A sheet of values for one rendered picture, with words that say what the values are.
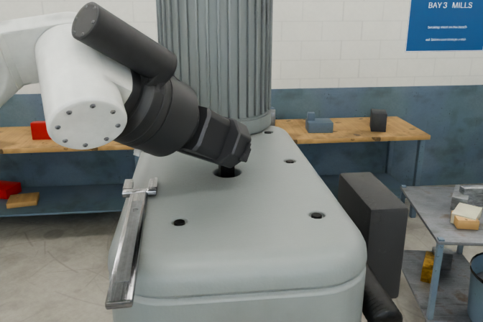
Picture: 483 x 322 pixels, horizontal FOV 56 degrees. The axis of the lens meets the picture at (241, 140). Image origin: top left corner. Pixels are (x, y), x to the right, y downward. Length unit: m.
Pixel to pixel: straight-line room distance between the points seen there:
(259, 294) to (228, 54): 0.41
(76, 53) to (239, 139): 0.20
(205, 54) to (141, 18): 4.08
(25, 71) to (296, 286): 0.32
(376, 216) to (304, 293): 0.51
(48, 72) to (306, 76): 4.62
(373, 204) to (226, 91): 0.38
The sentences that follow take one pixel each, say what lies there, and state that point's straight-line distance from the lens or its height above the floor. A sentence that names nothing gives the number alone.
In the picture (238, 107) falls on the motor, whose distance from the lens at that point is 0.75.
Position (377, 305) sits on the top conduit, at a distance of 0.52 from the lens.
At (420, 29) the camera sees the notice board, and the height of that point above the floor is 1.82.
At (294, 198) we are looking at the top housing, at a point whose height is 1.89.
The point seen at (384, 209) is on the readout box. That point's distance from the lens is 0.93.
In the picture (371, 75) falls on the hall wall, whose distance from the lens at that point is 5.20.
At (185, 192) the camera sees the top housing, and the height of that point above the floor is 1.89.
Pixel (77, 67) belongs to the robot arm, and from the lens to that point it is 0.40.
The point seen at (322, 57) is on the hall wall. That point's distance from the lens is 4.99.
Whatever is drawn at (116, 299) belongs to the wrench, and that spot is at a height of 1.90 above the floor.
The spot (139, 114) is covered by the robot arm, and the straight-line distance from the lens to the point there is 0.44.
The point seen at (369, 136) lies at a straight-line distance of 4.47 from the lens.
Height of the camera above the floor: 2.11
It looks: 17 degrees down
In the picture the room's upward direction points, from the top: straight up
